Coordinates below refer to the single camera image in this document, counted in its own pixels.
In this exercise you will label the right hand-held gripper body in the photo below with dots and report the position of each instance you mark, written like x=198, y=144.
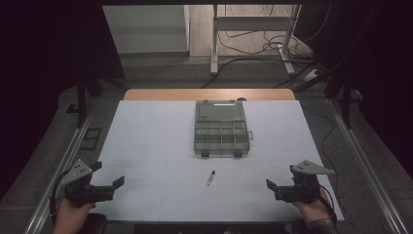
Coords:
x=300, y=190

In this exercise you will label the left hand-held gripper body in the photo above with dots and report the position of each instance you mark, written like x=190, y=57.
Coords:
x=85, y=191

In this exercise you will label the small marker pen black cap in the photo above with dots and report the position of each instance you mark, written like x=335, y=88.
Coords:
x=210, y=179

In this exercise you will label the clear grey compartment organizer box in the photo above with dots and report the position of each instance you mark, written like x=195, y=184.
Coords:
x=221, y=133

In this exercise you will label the person's right hand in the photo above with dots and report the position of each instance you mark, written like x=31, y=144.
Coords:
x=313, y=209

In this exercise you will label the person's left hand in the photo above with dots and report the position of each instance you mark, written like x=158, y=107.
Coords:
x=69, y=216

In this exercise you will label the black floor plate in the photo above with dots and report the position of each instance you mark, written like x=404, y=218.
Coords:
x=91, y=139

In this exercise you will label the white board table cover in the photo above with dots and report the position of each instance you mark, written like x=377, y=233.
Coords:
x=156, y=146

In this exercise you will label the black metal stand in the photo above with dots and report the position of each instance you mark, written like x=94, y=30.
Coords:
x=345, y=91
x=82, y=97

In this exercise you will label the wooden table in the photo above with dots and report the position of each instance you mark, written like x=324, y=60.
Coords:
x=168, y=94

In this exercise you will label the white power strip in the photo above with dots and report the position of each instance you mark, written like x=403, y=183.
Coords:
x=311, y=75

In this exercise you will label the grey panel board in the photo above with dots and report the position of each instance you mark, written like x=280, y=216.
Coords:
x=146, y=29

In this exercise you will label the aluminium rail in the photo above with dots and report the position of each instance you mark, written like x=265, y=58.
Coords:
x=363, y=162
x=61, y=169

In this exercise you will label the white metal desk frame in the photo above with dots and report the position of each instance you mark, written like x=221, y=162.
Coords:
x=250, y=23

